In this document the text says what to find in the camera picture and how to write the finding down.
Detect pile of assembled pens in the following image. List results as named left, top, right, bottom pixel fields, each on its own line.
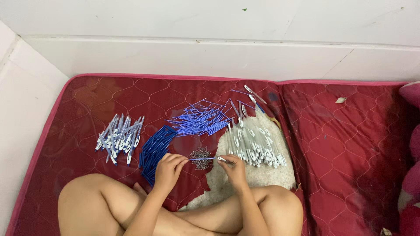
left=95, top=113, right=145, bottom=167

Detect red quilted mattress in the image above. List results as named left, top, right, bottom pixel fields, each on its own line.
left=6, top=73, right=420, bottom=236

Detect pile of small metal springs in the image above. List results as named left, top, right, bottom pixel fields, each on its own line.
left=189, top=147, right=214, bottom=170

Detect person's right hand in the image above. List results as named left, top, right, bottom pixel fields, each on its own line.
left=217, top=154, right=247, bottom=191

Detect white clip pen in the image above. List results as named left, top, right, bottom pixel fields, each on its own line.
left=243, top=85, right=268, bottom=105

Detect person's legs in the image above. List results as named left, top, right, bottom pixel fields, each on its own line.
left=57, top=173, right=304, bottom=236

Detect pile of grey pen barrels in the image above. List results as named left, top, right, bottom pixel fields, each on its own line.
left=225, top=100, right=287, bottom=169

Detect pile of dark blue grips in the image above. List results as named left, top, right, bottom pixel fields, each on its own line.
left=139, top=125, right=178, bottom=187

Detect blue and white pen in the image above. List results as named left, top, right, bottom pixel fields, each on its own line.
left=248, top=94, right=266, bottom=114

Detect pile of blue refills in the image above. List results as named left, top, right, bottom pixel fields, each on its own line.
left=165, top=98, right=234, bottom=137

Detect person's left hand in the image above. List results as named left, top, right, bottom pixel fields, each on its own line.
left=154, top=153, right=189, bottom=193

